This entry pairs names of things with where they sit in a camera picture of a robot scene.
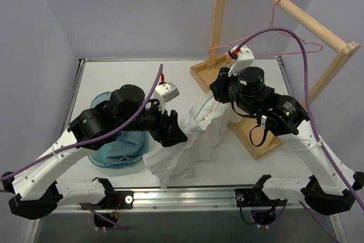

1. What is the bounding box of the white garment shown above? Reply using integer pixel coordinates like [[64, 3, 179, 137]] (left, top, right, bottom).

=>
[[143, 92, 242, 189]]

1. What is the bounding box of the blue denim skirt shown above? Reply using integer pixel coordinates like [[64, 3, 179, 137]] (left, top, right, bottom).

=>
[[106, 131, 148, 163]]

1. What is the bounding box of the pink wire hanger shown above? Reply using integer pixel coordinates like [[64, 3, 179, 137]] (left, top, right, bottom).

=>
[[208, 0, 324, 57]]

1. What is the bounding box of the blue wire hanger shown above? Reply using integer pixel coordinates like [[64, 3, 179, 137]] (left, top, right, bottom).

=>
[[193, 95, 213, 120]]

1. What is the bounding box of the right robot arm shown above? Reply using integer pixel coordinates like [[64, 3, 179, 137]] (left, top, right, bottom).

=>
[[209, 67, 363, 216]]

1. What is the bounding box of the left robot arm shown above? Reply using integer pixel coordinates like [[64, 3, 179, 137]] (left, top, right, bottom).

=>
[[1, 83, 188, 220]]

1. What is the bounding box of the wooden clothes rack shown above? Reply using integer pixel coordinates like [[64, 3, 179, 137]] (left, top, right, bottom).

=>
[[190, 0, 360, 160]]

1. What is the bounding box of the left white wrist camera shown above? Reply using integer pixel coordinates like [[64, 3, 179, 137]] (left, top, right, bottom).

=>
[[153, 73, 180, 112]]

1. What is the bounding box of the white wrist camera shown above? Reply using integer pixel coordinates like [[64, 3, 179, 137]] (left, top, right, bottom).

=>
[[153, 73, 180, 112], [228, 46, 255, 77]]

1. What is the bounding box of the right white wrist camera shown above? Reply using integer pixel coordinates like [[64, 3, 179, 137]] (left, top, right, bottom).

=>
[[228, 46, 255, 77]]

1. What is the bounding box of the aluminium front rail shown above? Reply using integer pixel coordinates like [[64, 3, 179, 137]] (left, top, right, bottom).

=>
[[31, 184, 341, 214]]

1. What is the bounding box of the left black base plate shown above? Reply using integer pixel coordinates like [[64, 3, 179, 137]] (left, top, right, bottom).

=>
[[81, 190, 134, 210]]

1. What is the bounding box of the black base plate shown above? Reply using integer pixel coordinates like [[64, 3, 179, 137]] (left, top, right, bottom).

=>
[[81, 190, 134, 210], [234, 188, 273, 207]]

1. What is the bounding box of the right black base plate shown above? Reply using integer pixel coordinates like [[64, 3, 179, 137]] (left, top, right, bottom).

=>
[[234, 188, 273, 207]]

